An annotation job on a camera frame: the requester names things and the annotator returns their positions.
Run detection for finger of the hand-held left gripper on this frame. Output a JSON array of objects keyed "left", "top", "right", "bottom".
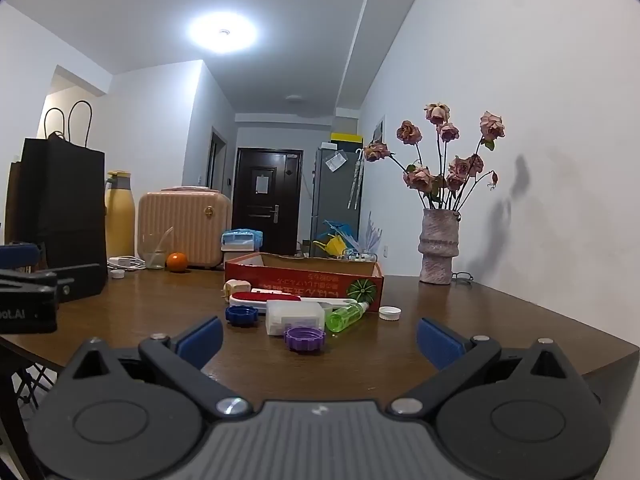
[
  {"left": 52, "top": 263, "right": 109, "bottom": 305},
  {"left": 0, "top": 242, "right": 42, "bottom": 274}
]

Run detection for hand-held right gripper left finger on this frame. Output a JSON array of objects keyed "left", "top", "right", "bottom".
[{"left": 59, "top": 316, "right": 253, "bottom": 421}]

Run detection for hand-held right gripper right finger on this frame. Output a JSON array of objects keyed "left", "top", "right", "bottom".
[{"left": 390, "top": 317, "right": 585, "bottom": 419}]

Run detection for blue ridged lid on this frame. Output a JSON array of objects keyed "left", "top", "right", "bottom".
[{"left": 224, "top": 304, "right": 259, "bottom": 329}]

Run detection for white rectangular container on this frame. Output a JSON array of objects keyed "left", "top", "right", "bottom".
[{"left": 265, "top": 299, "right": 326, "bottom": 337}]

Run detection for purple ridged lid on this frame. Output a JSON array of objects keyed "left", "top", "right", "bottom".
[{"left": 283, "top": 325, "right": 327, "bottom": 353}]

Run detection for red cardboard box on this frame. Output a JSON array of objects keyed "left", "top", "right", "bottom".
[{"left": 223, "top": 252, "right": 385, "bottom": 312}]

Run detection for red and white lint brush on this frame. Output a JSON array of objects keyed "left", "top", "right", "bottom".
[{"left": 228, "top": 290, "right": 273, "bottom": 308}]

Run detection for yellow thermos bottle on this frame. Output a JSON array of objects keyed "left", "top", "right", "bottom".
[{"left": 104, "top": 170, "right": 136, "bottom": 261}]

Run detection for clear glass cup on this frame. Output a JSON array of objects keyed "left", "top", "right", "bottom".
[{"left": 137, "top": 227, "right": 175, "bottom": 270}]

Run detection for folding chair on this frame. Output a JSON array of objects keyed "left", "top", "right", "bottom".
[{"left": 0, "top": 357, "right": 58, "bottom": 480}]

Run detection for pink ceramic vase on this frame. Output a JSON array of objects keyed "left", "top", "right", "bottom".
[{"left": 418, "top": 208, "right": 461, "bottom": 285}]

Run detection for green spray bottle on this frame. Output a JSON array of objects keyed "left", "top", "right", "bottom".
[{"left": 324, "top": 301, "right": 370, "bottom": 334}]

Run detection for white bin with blue bag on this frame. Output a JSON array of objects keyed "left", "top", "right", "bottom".
[{"left": 220, "top": 228, "right": 264, "bottom": 254}]

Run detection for long white tube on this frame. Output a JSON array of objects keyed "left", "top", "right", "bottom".
[{"left": 299, "top": 297, "right": 371, "bottom": 313}]

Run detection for pink ribbed suitcase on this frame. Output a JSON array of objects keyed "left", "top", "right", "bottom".
[{"left": 137, "top": 187, "right": 234, "bottom": 270}]

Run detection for yellow watering can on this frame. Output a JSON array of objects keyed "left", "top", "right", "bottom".
[{"left": 313, "top": 237, "right": 349, "bottom": 260}]

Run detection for dark entrance door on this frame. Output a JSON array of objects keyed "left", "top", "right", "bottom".
[{"left": 232, "top": 147, "right": 304, "bottom": 256}]

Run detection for blue plastic bag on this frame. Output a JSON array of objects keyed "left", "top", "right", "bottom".
[{"left": 322, "top": 219, "right": 359, "bottom": 241}]

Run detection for dried pink roses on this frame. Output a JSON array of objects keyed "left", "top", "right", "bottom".
[{"left": 363, "top": 102, "right": 506, "bottom": 213}]

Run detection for grey refrigerator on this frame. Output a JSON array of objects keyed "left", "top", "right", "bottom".
[{"left": 309, "top": 145, "right": 362, "bottom": 257}]

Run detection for side room door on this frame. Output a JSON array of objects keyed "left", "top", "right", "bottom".
[{"left": 209, "top": 127, "right": 228, "bottom": 192}]

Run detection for white folded umbrella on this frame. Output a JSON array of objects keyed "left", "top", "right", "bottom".
[{"left": 348, "top": 148, "right": 364, "bottom": 210}]

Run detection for round ceiling light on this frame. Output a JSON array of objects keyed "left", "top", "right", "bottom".
[{"left": 187, "top": 12, "right": 259, "bottom": 54}]

